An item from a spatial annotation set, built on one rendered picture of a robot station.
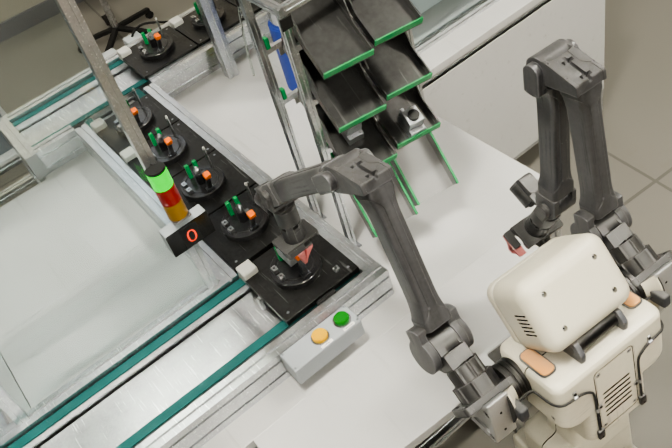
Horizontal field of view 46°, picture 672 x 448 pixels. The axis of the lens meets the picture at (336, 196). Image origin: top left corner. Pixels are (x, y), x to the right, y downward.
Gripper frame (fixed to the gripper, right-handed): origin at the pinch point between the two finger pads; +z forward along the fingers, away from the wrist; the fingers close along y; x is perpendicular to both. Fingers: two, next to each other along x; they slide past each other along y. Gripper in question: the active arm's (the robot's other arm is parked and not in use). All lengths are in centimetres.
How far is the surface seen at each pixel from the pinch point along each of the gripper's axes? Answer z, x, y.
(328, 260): 9.5, -3.4, -7.7
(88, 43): -69, -20, 19
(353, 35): -47, -3, -33
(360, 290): 10.8, 10.2, -7.4
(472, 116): 52, -55, -107
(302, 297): 9.6, 1.2, 4.7
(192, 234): -14.2, -16.4, 18.7
